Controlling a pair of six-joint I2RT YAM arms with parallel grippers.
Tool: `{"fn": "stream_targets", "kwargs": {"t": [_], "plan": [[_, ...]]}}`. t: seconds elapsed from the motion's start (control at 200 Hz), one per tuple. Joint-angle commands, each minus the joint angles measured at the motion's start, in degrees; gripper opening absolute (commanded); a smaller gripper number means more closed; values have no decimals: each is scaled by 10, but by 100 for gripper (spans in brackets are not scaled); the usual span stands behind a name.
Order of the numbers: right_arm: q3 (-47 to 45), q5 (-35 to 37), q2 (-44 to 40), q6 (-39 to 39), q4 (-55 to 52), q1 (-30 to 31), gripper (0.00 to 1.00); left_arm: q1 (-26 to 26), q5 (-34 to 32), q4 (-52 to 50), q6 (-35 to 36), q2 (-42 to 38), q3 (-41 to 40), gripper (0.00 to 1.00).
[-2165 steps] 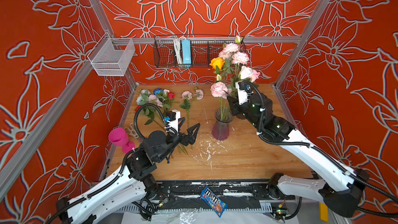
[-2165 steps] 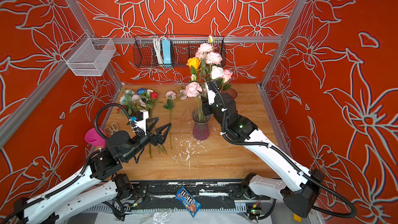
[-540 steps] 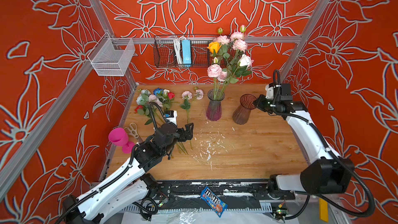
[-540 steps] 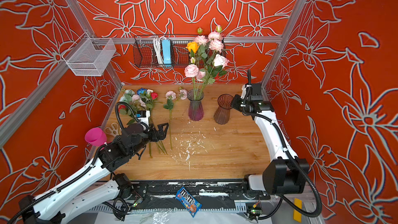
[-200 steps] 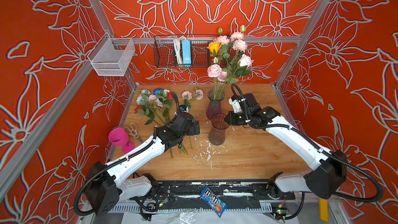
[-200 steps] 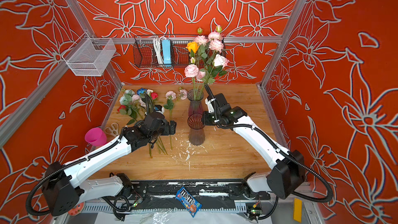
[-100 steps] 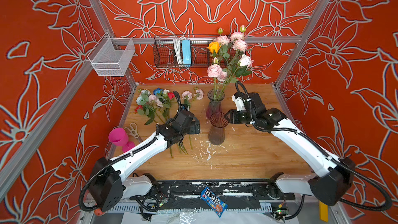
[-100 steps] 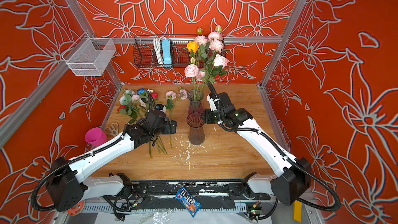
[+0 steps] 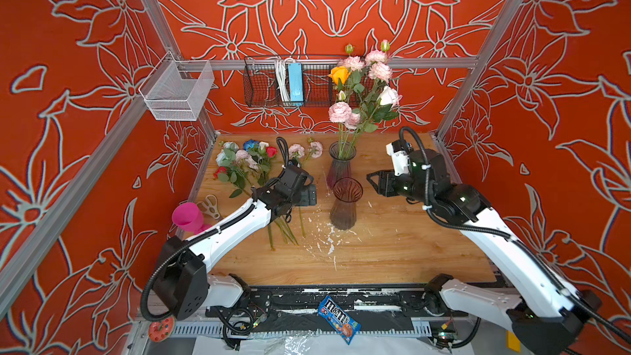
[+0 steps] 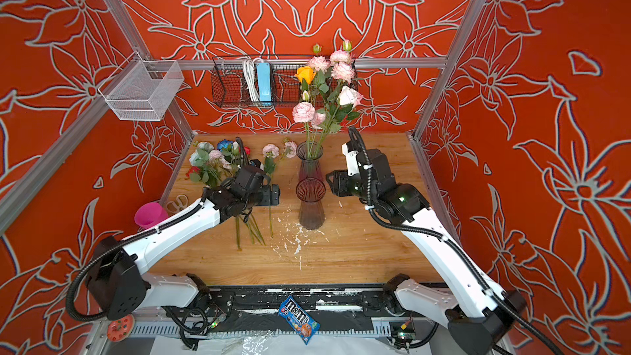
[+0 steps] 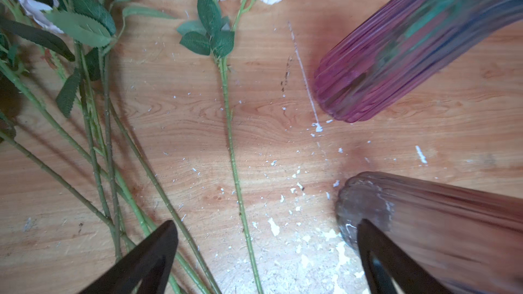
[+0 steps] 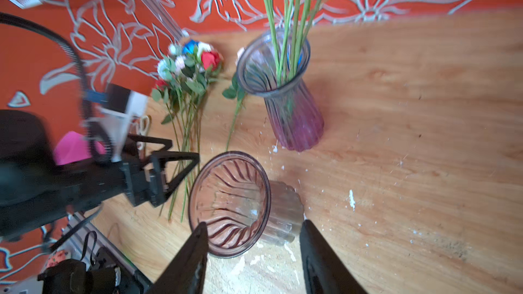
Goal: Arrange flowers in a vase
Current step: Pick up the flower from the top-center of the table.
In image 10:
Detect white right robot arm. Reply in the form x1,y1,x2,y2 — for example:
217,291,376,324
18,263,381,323
326,129,561,354

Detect white mesh basket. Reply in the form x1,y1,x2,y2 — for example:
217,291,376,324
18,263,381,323
97,52,184,122

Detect beige handled scissors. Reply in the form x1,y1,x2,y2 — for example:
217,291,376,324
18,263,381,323
165,194,190,215

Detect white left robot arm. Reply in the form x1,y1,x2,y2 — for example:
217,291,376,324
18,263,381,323
65,164,280,322

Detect light blue box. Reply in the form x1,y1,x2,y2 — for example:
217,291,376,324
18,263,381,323
256,62,272,106

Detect blue candy bag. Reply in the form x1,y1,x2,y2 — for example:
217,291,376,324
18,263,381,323
278,296,320,344

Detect blue and white flowers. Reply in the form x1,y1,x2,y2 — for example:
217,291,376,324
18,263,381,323
187,140,242,187

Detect orange yellow rose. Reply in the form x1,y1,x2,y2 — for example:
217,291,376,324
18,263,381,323
296,66,316,85

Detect white cream rose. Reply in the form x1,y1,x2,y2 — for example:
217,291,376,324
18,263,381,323
338,85,364,108

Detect black wire basket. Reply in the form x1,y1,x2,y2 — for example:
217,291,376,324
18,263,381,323
210,54,360,108

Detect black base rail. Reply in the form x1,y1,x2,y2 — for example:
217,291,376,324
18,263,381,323
167,283,435,339

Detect dark red flower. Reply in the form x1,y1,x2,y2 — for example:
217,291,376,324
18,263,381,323
186,166,200,182

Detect pink plastic goblet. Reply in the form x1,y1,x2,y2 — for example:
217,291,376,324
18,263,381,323
134,202,169,229

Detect white cable bundle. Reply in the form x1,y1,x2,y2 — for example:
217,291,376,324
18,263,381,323
242,58,261,105

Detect purple glass vase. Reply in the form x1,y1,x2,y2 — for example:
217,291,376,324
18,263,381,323
296,141,326,197

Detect brown glass vase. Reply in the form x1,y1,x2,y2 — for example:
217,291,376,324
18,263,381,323
296,178,326,230

